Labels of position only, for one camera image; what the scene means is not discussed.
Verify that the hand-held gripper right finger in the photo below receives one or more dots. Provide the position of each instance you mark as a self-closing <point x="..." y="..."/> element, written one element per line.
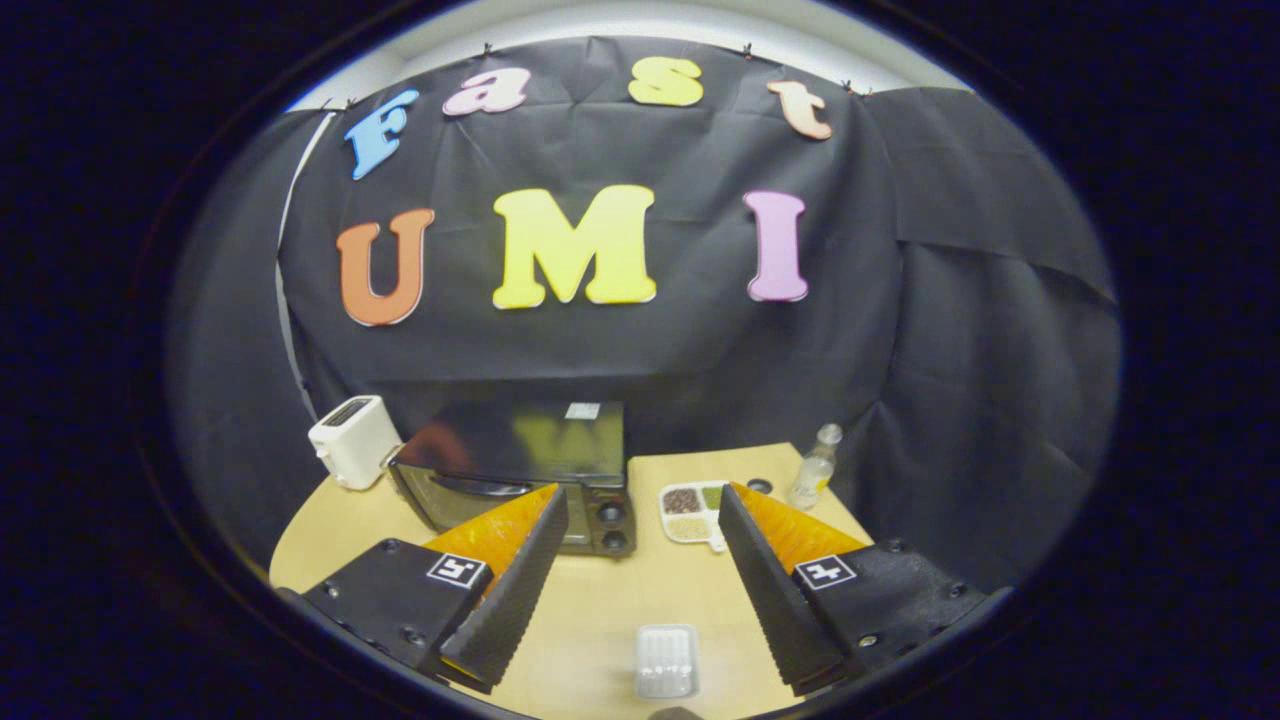
<point x="765" y="590"/>

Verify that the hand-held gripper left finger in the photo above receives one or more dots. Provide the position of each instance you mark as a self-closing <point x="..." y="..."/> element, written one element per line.
<point x="515" y="595"/>

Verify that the black toaster oven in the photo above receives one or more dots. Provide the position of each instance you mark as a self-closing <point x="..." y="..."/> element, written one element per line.
<point x="520" y="440"/>

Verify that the white bread toaster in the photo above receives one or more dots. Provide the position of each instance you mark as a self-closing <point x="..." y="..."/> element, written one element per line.
<point x="352" y="445"/>

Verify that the white divided dish with beans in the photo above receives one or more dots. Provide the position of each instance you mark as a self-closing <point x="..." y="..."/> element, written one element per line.
<point x="690" y="525"/>

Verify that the small black round disc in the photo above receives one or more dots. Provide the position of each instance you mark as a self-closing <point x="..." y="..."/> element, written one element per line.
<point x="759" y="486"/>

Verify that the clear glass bottle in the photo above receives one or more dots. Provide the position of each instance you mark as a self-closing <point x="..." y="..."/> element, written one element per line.
<point x="812" y="480"/>

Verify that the white rectangular tray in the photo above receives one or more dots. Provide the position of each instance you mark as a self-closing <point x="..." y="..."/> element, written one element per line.
<point x="667" y="662"/>

